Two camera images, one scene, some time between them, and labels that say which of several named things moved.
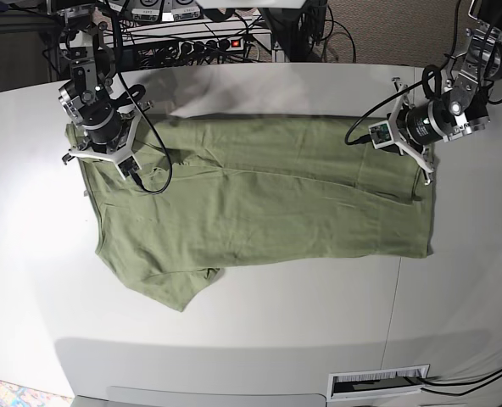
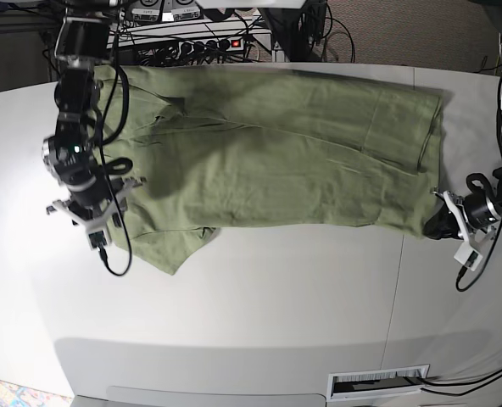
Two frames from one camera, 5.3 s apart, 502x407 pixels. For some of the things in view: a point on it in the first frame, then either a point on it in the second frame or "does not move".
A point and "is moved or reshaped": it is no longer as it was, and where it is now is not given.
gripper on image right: (423, 125) -> (442, 225)
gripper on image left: (103, 125) -> (86, 198)
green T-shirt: (220, 192) is moved or reshaped
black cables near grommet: (466, 382) does not move
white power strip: (212, 46) does not move
